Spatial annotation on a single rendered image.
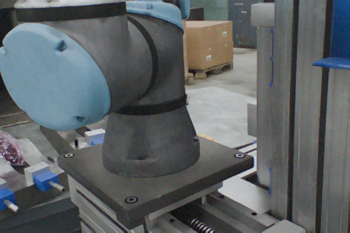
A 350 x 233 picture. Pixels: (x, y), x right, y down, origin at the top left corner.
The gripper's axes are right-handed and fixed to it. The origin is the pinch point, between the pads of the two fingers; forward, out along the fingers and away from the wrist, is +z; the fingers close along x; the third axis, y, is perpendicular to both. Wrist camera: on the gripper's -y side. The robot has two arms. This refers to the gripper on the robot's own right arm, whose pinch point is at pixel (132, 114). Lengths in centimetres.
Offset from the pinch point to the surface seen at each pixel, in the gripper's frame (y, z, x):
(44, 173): 6.1, 12.2, -26.1
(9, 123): -71, 10, -25
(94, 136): 1.1, 5.1, -11.8
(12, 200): 12.2, 15.8, -34.1
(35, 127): -54, 10, -17
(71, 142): -4.3, 7.3, -16.5
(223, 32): -388, -64, 315
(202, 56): -375, -28, 270
